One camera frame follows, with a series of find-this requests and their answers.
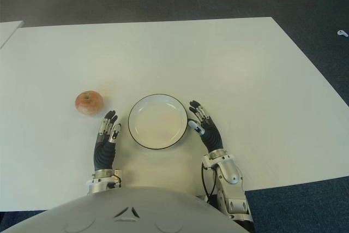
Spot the grey robot torso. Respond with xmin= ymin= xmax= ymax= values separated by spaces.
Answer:
xmin=0 ymin=186 xmax=246 ymax=233

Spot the white plate with black rim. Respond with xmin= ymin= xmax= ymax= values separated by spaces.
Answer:
xmin=128 ymin=93 xmax=189 ymax=151

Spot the white side table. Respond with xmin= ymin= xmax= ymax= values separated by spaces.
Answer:
xmin=0 ymin=20 xmax=25 ymax=50

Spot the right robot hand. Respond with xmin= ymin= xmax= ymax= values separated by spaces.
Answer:
xmin=188 ymin=100 xmax=224 ymax=154

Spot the red yellow apple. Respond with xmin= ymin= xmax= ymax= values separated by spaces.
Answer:
xmin=75 ymin=90 xmax=104 ymax=116

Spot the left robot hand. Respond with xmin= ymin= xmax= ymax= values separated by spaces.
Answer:
xmin=93 ymin=110 xmax=123 ymax=172

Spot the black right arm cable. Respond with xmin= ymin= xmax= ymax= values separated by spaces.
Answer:
xmin=201 ymin=162 xmax=219 ymax=200

